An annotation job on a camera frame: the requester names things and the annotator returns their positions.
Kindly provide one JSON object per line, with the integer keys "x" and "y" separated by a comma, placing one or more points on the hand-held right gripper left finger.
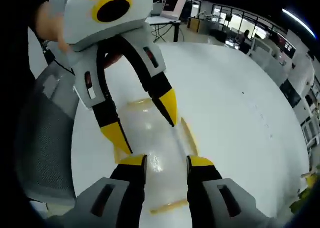
{"x": 100, "y": 203}

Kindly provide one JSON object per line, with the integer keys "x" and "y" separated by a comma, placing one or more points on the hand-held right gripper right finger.
{"x": 215, "y": 203}

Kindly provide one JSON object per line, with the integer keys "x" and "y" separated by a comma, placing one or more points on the grey mesh chair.
{"x": 45, "y": 137}

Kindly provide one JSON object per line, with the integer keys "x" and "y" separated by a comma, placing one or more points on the person's left hand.
{"x": 50, "y": 25}

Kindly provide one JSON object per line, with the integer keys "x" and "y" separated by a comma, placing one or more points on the long ceiling light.
{"x": 298, "y": 21}

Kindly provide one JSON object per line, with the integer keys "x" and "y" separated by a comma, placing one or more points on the computer monitor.
{"x": 175, "y": 2}

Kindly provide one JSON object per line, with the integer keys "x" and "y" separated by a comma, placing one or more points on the white desk with black legs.
{"x": 162, "y": 20}

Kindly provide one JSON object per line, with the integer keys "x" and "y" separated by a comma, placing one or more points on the yellow cabinet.
{"x": 193, "y": 25}

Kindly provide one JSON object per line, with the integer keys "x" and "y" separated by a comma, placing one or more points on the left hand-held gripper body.
{"x": 80, "y": 27}

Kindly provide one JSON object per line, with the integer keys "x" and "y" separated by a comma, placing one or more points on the clear box with plastic buckle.
{"x": 152, "y": 142}

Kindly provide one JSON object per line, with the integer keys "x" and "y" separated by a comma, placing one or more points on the green potted plant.
{"x": 306, "y": 190}

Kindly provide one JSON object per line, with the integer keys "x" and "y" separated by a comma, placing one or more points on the dark wall screen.
{"x": 286, "y": 44}

